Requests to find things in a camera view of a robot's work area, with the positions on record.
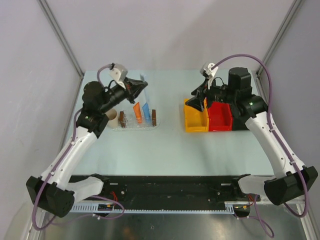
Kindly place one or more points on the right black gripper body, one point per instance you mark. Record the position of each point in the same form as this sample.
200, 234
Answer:
216, 93

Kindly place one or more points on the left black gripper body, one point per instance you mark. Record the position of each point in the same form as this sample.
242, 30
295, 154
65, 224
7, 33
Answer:
129, 92

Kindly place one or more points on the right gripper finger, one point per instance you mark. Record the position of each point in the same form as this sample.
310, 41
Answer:
196, 103
199, 91

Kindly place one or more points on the grey toothbrush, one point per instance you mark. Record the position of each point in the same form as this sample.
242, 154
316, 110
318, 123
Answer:
146, 96

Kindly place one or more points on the blue toothpaste tube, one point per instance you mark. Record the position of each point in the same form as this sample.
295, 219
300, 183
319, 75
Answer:
146, 113

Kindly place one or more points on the brown block with hole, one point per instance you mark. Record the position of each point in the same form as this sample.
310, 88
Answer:
122, 119

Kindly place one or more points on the white paper cup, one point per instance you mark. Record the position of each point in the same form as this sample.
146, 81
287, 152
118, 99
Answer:
113, 121

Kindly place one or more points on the clear plastic tray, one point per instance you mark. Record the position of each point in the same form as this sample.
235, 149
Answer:
132, 124

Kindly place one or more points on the brown wooden block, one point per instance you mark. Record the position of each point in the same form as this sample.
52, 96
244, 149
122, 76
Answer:
154, 118

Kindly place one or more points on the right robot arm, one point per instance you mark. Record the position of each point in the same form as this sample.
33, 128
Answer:
292, 178

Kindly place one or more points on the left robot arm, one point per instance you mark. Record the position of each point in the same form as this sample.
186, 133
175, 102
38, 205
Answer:
53, 191

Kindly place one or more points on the yellow plastic bin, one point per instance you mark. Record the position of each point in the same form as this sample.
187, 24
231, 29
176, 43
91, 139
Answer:
196, 121

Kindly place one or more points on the red plastic bin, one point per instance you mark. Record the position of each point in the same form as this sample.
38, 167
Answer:
220, 117

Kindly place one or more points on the black plastic bin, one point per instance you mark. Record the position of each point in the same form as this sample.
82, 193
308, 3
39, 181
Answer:
240, 125

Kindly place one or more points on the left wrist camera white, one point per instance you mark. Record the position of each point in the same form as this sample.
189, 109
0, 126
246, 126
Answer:
118, 73

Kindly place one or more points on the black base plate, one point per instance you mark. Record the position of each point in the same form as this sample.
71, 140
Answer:
175, 193

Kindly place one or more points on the right aluminium frame post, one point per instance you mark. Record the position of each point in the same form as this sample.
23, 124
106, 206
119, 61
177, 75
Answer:
282, 30

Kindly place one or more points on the aluminium frame post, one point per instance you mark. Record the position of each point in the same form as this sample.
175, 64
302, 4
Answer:
54, 24
282, 30

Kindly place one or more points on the left aluminium frame post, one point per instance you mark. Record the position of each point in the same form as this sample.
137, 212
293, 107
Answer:
54, 24

